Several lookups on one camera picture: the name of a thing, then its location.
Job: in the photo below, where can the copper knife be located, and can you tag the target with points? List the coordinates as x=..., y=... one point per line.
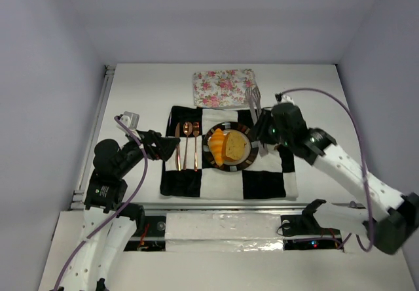
x=177, y=152

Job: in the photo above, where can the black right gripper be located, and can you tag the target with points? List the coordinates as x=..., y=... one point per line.
x=264, y=129

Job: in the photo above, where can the black rimmed beige plate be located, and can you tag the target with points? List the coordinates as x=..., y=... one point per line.
x=249, y=156

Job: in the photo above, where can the copper fork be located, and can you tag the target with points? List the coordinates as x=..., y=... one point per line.
x=195, y=132

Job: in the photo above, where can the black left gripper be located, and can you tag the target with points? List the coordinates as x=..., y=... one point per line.
x=152, y=144

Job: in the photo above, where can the copper spoon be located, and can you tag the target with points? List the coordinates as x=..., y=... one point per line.
x=187, y=130

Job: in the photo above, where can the orange croissant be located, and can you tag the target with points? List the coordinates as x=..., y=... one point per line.
x=215, y=144

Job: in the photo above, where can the silver metal tongs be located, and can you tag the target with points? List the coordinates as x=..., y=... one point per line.
x=250, y=101

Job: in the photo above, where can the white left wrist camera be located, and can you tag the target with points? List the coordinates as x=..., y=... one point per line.
x=129, y=119

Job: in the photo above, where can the black white checkered cloth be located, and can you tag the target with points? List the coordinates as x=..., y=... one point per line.
x=270, y=177

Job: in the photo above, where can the brown bread slice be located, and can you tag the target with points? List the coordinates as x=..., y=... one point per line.
x=234, y=146

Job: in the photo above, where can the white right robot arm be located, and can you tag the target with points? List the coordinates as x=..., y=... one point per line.
x=390, y=217

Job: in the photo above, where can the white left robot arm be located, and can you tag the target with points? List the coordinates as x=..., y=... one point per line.
x=109, y=221

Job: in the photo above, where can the floral rectangular tray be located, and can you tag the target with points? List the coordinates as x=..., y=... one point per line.
x=223, y=88

